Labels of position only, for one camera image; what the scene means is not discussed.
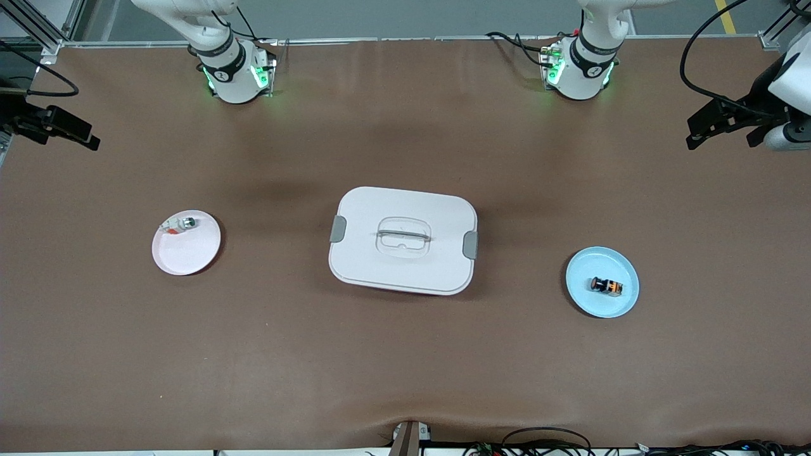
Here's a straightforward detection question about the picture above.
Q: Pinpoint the orange push-button switch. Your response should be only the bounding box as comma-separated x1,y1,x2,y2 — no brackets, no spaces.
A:
589,276,625,297

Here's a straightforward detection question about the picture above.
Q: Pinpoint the white lidded storage box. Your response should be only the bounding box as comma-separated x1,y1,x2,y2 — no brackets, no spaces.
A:
328,186,479,296

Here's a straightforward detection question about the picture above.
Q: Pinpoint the pink round plate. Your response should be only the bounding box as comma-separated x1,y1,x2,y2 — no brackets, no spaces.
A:
151,210,222,276

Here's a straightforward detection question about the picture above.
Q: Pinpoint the light blue round plate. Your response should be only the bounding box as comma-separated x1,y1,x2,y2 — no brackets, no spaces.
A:
565,246,640,319

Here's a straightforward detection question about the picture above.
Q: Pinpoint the brown table mat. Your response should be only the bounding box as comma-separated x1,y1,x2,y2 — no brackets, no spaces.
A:
0,37,811,452

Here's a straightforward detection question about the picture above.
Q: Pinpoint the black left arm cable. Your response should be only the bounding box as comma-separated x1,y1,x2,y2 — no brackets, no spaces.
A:
680,0,761,118

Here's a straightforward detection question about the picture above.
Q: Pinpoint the aluminium frame post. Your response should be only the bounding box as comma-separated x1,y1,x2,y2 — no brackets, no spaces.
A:
757,0,811,51
0,0,86,64

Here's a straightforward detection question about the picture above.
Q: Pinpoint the silver white switch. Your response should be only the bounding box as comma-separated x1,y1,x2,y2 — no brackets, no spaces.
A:
160,216,197,236

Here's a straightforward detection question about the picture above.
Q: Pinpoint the black base cable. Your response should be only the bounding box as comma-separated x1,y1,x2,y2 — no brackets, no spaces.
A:
234,5,279,64
485,30,558,69

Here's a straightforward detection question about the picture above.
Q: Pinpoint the black cable bundle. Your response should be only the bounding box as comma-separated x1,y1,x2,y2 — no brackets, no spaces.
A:
634,439,811,456

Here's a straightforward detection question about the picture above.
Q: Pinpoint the aluminium table edge rail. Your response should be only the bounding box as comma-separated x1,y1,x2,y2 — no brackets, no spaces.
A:
63,35,770,48

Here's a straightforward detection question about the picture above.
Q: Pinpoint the black cable loop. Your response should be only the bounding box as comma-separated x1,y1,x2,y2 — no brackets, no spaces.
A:
501,427,593,456

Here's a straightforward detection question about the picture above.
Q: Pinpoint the brown camera mount post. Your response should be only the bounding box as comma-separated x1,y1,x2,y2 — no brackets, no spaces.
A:
388,420,433,456

